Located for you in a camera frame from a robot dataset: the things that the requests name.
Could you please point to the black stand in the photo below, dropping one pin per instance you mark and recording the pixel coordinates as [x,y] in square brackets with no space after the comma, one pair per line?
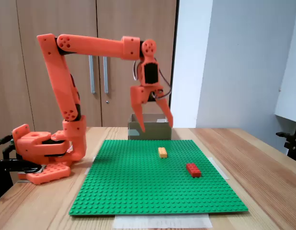
[294,146]

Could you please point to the brown cardboard box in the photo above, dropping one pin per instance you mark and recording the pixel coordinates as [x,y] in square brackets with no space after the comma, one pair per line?
[155,130]

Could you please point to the red lego block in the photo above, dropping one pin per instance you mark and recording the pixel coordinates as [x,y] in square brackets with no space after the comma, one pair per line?
[193,169]

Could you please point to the yellow lego block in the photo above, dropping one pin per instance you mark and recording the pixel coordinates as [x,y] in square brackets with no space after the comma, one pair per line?
[162,152]

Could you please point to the white panel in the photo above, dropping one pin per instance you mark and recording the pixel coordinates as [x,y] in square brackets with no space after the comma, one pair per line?
[290,95]

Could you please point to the masking tape strip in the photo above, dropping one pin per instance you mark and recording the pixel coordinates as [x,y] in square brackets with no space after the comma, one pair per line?
[162,221]
[222,171]
[87,171]

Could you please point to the black table clamp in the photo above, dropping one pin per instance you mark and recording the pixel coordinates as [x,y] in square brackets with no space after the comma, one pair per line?
[18,164]

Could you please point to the green lego baseplate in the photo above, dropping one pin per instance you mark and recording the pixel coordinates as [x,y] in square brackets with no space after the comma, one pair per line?
[150,187]

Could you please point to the wooden cabinet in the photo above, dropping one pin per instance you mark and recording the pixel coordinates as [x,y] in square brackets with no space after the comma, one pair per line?
[138,24]

